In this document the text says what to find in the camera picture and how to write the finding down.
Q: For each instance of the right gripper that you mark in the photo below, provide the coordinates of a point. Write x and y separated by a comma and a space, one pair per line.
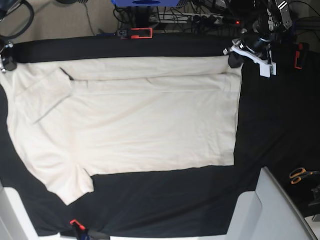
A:
7, 62

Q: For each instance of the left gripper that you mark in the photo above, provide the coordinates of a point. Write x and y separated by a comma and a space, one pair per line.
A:
255, 48

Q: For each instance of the white T-shirt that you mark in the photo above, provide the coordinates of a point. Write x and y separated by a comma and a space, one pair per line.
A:
72, 120

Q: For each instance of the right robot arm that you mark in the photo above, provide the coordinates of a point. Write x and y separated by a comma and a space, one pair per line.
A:
8, 10

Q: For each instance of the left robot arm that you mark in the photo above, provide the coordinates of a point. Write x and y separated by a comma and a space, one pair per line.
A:
273, 23

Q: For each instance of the black power strip red light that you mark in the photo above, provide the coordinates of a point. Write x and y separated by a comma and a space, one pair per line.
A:
234, 21

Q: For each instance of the orange black clamp right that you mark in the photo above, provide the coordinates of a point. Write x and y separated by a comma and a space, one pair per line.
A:
301, 55

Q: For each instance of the orange black clamp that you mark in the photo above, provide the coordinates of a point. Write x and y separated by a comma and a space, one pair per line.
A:
135, 33
301, 55

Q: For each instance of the black table cloth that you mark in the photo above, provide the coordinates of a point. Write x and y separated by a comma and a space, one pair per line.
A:
278, 128

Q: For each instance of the white power strip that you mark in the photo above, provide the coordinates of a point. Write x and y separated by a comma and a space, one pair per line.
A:
183, 18

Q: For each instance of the orange black clamp top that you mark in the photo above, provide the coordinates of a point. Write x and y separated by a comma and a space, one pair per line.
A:
135, 33

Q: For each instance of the blue box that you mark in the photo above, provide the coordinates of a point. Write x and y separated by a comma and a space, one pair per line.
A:
145, 3

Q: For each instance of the orange clamp bottom edge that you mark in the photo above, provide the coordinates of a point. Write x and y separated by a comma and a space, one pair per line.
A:
74, 222

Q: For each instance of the orange handled scissors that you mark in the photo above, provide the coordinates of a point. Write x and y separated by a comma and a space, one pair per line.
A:
300, 174

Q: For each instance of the white frame left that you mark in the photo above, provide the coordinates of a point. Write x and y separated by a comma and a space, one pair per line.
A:
15, 223

